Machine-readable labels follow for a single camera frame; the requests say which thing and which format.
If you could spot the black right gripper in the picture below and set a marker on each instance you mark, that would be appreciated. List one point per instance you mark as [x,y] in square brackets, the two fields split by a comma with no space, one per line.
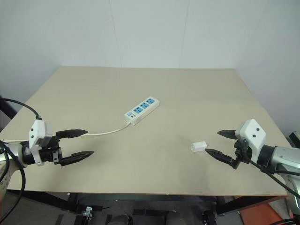
[242,153]

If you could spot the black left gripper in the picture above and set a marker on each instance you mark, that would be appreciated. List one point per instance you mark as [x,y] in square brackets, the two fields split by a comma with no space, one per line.
[50,154]

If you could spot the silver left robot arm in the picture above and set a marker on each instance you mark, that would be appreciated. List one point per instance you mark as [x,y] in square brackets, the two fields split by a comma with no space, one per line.
[16,152]

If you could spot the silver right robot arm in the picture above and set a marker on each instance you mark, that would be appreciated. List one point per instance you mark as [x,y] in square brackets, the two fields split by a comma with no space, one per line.
[284,157]

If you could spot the small white plug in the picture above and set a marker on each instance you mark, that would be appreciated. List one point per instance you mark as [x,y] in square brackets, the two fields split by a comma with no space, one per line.
[198,146]

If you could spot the white power strip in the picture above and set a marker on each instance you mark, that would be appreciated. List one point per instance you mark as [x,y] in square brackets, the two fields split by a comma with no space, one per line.
[141,111]

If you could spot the dark silver edge object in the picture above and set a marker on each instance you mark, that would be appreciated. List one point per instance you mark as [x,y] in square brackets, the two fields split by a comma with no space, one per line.
[295,139]

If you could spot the black caster wheel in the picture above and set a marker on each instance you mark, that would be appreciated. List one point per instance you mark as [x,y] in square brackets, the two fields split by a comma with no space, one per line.
[209,216]

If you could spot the black object beside table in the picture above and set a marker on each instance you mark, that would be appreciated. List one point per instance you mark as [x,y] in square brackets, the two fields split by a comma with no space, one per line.
[5,112]

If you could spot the orange floor object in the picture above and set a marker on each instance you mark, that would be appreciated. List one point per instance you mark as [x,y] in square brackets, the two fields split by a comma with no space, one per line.
[264,213]

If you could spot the dark rounded shape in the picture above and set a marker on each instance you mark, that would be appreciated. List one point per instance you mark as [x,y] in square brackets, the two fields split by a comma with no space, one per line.
[120,220]

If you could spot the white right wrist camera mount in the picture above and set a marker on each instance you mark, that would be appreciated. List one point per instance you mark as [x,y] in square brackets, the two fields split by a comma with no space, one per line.
[252,133]

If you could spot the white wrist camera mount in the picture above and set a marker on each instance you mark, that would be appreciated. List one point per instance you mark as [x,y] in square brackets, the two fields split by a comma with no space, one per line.
[36,131]
[252,133]

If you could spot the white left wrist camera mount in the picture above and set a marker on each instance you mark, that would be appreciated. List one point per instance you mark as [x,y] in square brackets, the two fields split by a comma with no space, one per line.
[36,131]

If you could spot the black table frame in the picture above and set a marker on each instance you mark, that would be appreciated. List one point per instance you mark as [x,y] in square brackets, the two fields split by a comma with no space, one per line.
[150,199]

